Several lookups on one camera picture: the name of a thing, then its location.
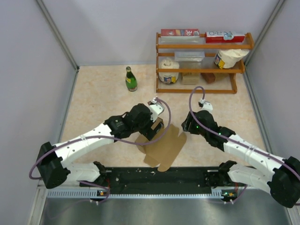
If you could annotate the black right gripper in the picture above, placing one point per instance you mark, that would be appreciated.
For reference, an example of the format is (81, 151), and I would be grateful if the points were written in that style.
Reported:
(188, 125)

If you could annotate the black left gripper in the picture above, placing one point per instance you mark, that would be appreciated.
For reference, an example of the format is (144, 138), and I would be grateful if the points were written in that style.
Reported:
(150, 132)

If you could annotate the brown cardboard box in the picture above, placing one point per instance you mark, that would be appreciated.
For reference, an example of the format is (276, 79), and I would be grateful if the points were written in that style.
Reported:
(163, 152)

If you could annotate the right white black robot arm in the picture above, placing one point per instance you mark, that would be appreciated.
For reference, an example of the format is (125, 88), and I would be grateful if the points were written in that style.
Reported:
(279, 177)

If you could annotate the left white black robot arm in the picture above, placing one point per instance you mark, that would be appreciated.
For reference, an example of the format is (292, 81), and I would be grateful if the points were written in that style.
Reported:
(55, 162)

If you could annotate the silver foil box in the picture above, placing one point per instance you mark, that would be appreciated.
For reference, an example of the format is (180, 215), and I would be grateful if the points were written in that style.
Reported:
(189, 56)

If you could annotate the red white wrap box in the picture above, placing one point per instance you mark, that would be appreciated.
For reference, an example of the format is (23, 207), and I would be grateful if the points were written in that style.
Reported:
(218, 37)

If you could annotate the red foil box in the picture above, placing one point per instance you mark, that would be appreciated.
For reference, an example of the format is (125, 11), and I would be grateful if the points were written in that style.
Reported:
(180, 33)

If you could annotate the tan block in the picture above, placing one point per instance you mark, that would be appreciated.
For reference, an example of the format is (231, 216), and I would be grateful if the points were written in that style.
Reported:
(190, 78)

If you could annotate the brown red block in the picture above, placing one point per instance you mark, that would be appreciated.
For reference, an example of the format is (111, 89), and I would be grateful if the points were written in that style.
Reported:
(209, 77)

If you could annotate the green glass bottle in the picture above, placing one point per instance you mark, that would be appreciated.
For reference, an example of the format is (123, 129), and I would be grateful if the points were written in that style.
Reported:
(131, 82)

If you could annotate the wooden shelf rack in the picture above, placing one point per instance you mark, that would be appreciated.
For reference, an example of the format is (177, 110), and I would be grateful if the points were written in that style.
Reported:
(207, 66)

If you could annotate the large white flour bag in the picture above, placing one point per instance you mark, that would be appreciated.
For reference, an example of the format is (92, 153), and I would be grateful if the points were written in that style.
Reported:
(227, 58)

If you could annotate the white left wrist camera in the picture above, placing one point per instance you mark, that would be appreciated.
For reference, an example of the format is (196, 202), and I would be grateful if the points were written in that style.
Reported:
(155, 108)

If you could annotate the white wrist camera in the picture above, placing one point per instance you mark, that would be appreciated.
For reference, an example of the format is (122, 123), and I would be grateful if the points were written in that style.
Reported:
(205, 105)
(155, 108)

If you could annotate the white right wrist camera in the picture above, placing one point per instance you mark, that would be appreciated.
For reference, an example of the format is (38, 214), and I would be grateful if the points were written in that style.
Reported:
(205, 105)

